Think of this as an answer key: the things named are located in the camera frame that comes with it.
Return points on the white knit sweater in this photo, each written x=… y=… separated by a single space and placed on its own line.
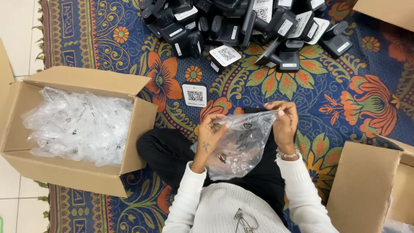
x=220 y=207

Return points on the metal-framed eyeglasses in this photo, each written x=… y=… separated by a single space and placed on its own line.
x=245 y=220

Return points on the person's right hand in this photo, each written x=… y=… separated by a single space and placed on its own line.
x=286 y=129

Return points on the black trousers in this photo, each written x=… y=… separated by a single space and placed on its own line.
x=161 y=152

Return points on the pile of black devices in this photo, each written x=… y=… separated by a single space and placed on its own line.
x=226 y=29

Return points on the heap of clear plastic bags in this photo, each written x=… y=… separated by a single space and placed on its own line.
x=77 y=126

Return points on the clear plastic bag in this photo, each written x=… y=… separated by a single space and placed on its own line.
x=241 y=149

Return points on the crumpled clear plastic wrap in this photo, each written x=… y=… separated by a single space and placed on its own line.
x=399 y=227

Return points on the plain cardboard box corner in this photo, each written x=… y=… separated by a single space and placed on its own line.
x=388 y=11

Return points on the person's left hand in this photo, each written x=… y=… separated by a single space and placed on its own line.
x=207 y=142

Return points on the single black white-labelled device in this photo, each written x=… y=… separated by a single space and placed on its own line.
x=194 y=95

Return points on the open cardboard box with bags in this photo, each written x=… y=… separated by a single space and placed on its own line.
x=81 y=181

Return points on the tall cardboard box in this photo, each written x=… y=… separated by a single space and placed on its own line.
x=362 y=191

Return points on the blue floral patterned rug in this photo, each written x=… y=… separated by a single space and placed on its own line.
x=323 y=97

